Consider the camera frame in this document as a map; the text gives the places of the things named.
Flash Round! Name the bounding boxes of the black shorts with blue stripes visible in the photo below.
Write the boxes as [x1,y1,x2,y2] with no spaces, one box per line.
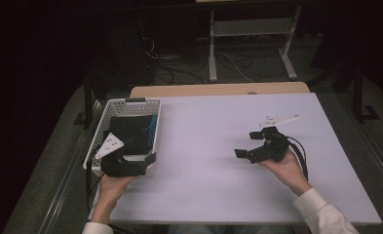
[106,113,159,156]

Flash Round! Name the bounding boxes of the metal floor rail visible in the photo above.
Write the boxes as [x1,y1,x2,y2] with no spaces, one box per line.
[337,93,383,198]
[37,100,104,234]

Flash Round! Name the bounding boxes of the white metal stand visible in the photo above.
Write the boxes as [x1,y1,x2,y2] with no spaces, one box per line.
[208,4,303,83]

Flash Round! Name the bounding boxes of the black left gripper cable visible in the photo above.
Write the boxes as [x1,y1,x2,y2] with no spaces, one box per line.
[85,146,106,216]

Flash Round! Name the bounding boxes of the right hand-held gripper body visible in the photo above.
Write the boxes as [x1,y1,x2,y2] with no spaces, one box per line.
[249,114,300,165]

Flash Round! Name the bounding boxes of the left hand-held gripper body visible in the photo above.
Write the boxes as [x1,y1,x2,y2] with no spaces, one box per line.
[95,132,147,178]

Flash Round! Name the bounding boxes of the person's left hand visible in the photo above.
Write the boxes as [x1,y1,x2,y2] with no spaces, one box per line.
[96,173,136,213]

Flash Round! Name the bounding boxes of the black metal stand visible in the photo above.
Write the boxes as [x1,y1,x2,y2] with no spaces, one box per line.
[340,59,381,124]
[73,62,109,130]

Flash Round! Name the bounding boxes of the wooden table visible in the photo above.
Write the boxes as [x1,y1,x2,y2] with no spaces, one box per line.
[129,81,311,98]

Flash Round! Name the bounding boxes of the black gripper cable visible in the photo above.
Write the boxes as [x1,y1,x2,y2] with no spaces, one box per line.
[285,135,310,181]
[85,146,106,216]

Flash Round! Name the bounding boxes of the tangle of floor cables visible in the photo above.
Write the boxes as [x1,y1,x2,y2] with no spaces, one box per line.
[139,32,255,86]

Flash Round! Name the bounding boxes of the person's right hand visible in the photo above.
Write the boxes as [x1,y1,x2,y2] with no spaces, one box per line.
[259,147,313,197]

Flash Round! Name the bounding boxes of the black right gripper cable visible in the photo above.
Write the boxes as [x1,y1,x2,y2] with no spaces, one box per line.
[285,135,310,181]

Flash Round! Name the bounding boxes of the white perforated plastic basket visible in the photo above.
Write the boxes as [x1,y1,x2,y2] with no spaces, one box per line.
[82,97,163,178]

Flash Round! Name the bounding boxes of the white table board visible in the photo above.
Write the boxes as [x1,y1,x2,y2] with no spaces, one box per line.
[88,92,383,226]

